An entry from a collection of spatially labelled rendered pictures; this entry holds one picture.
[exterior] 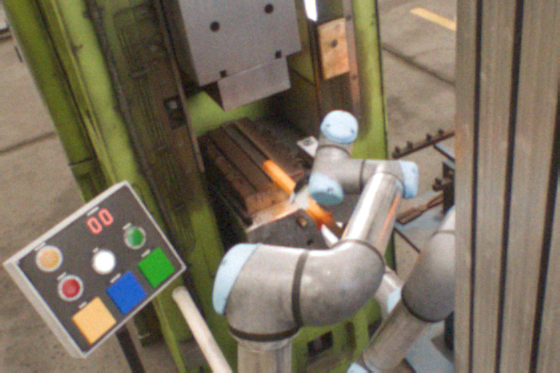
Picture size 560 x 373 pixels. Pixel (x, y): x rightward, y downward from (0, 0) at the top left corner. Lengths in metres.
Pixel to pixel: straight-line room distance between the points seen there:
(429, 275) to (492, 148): 0.73
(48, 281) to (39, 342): 1.59
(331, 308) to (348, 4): 1.18
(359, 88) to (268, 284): 1.20
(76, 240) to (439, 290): 0.86
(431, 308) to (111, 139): 1.00
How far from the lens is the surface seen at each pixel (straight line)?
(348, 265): 0.96
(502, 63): 0.39
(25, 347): 3.15
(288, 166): 1.92
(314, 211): 1.69
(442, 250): 1.14
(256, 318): 0.98
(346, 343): 2.46
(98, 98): 1.72
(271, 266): 0.96
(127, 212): 1.64
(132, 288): 1.62
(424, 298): 1.16
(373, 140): 2.19
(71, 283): 1.57
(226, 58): 1.63
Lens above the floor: 2.07
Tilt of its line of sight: 34 degrees down
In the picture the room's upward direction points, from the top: 10 degrees counter-clockwise
